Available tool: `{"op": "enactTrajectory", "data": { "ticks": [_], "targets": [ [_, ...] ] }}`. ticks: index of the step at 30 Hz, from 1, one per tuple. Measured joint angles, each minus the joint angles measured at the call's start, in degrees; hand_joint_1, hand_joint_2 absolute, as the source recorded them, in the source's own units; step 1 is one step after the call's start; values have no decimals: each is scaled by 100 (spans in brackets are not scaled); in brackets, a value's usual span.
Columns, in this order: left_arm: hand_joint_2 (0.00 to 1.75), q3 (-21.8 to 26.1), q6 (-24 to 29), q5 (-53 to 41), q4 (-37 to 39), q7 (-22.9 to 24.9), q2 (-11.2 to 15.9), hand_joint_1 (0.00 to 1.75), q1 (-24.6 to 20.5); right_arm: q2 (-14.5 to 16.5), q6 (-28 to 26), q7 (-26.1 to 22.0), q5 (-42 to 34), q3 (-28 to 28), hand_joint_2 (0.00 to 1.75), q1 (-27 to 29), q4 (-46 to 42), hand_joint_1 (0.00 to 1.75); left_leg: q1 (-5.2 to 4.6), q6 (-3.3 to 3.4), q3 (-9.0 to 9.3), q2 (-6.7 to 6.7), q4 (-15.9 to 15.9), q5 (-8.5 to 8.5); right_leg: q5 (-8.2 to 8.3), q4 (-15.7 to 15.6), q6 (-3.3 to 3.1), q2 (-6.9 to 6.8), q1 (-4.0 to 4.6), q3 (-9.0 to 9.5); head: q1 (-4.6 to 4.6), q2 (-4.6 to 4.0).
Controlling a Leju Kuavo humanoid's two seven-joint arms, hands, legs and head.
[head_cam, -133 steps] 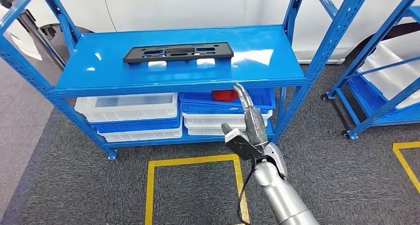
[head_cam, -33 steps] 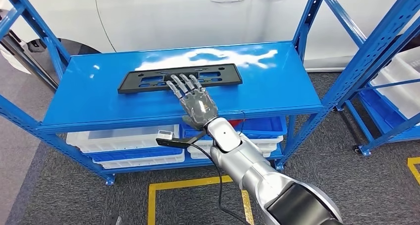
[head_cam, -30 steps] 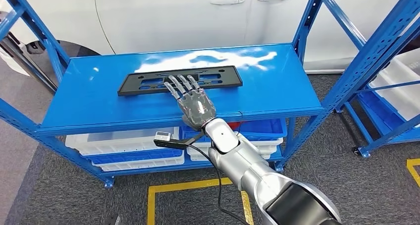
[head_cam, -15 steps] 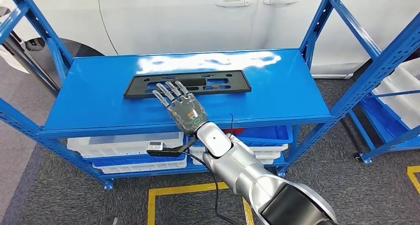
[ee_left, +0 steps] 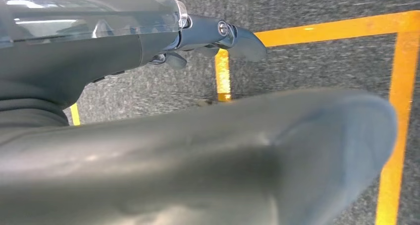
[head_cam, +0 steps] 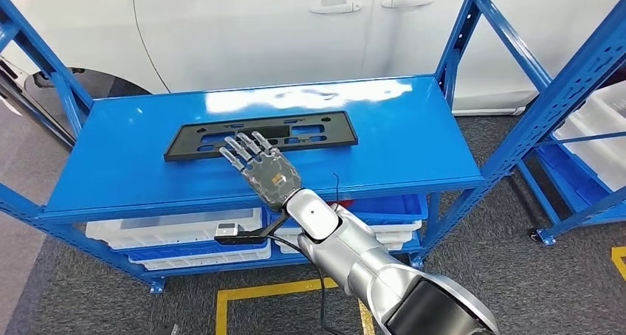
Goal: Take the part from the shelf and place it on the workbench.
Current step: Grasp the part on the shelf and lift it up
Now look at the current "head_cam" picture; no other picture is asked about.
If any black cable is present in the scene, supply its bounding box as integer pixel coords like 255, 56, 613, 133
266, 234, 343, 335

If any white car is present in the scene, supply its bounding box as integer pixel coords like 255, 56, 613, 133
0, 0, 626, 116

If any black plastic car part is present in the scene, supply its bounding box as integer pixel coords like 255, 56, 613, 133
163, 111, 359, 162

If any dark metal support bar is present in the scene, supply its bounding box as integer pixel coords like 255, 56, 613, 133
0, 58, 77, 148

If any long white plastic tray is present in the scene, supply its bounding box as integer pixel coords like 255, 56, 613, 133
577, 80, 626, 128
552, 115, 626, 193

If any blue wheeled shelf rack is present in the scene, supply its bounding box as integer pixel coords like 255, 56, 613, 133
515, 127, 626, 246

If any blue metal shelf rack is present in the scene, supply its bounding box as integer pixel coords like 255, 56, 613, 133
0, 0, 626, 294

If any white plastic bin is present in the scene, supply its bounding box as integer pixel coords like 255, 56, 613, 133
267, 219, 423, 241
85, 207, 265, 251
273, 232, 418, 255
134, 242, 272, 272

